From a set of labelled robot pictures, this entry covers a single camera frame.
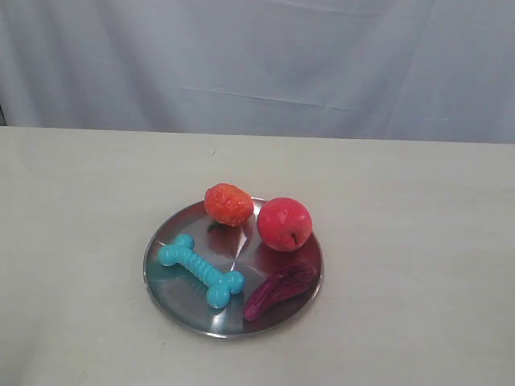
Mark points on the turquoise toy bone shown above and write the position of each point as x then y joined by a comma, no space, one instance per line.
220,286

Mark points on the orange bumpy fruit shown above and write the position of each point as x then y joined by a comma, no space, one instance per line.
228,204

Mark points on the red apple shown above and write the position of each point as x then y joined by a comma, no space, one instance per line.
284,224

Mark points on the dark purple ridged vegetable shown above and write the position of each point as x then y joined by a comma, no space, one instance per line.
284,284

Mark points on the round stainless steel plate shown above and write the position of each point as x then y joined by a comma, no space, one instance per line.
182,297

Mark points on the white backdrop cloth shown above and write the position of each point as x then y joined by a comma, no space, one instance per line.
416,70

